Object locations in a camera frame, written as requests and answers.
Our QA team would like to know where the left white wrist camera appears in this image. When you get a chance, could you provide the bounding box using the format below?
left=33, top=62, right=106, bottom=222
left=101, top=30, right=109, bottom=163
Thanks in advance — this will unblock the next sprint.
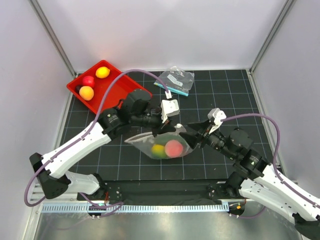
left=160, top=91, right=180, bottom=124

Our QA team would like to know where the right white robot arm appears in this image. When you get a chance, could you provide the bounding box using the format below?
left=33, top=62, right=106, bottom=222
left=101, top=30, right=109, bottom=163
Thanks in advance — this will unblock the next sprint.
left=180, top=120, right=320, bottom=240

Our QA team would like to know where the red plastic tray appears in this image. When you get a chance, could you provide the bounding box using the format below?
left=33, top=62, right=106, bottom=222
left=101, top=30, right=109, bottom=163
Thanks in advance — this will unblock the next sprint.
left=66, top=60, right=145, bottom=114

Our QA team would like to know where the white-spotted clear zip bag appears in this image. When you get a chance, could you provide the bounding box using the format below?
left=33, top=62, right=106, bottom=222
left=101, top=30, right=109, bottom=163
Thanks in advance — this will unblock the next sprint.
left=124, top=123, right=193, bottom=160

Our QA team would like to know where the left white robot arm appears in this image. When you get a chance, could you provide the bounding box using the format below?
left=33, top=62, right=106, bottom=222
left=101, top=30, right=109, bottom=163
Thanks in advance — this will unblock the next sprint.
left=29, top=89, right=180, bottom=200

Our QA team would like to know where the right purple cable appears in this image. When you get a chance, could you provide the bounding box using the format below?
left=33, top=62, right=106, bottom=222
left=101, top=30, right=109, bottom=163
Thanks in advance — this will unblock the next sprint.
left=219, top=113, right=320, bottom=221

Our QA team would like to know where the orange toy fruit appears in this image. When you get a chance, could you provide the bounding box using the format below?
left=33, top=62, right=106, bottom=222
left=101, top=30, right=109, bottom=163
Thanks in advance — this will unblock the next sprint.
left=79, top=86, right=95, bottom=101

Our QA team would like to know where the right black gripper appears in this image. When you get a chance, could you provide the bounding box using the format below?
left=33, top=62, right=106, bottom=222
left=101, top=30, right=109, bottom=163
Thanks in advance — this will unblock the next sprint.
left=179, top=117, right=237, bottom=160

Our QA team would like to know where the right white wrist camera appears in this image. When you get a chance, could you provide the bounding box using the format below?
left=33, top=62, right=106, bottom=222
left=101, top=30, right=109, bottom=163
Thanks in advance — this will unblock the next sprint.
left=207, top=108, right=227, bottom=134

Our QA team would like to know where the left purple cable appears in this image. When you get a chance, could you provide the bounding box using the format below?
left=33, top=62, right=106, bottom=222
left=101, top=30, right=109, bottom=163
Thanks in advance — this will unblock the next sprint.
left=24, top=69, right=173, bottom=218

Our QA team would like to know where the pink toy peach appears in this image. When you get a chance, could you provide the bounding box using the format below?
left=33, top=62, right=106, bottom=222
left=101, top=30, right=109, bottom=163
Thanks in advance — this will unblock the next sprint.
left=164, top=140, right=184, bottom=158

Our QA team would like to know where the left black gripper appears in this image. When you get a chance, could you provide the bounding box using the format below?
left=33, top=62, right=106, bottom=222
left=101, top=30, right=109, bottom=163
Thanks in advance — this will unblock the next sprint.
left=130, top=107, right=177, bottom=138

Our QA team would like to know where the purple cable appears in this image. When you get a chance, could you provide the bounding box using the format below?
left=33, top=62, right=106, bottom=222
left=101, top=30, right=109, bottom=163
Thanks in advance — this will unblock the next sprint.
left=24, top=69, right=173, bottom=218
left=219, top=113, right=320, bottom=221

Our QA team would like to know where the red toy apple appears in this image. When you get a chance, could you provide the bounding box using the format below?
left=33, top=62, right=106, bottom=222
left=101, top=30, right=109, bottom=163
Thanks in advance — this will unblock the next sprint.
left=82, top=76, right=95, bottom=88

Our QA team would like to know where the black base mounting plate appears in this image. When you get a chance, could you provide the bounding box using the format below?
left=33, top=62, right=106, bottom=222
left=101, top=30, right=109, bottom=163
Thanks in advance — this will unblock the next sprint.
left=88, top=179, right=244, bottom=206

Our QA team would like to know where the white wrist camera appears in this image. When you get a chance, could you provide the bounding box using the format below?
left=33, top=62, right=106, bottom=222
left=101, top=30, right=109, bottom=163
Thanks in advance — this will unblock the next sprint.
left=160, top=91, right=180, bottom=124
left=207, top=108, right=227, bottom=134

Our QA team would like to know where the yellow toy lemon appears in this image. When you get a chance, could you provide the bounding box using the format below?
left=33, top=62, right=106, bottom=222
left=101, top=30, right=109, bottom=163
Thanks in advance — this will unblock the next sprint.
left=95, top=66, right=110, bottom=79

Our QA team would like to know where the small yellow-green toy fruit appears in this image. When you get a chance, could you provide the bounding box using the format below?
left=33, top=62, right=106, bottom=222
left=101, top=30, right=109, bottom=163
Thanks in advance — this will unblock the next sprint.
left=151, top=144, right=167, bottom=159

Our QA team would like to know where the blue-zipper clear zip bag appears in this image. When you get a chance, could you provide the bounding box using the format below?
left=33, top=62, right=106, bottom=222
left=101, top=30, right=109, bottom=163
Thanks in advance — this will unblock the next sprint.
left=159, top=66, right=195, bottom=97

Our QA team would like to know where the slotted cable duct strip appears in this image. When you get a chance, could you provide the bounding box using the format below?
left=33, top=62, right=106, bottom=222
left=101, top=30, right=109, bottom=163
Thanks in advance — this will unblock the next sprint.
left=41, top=202, right=229, bottom=214

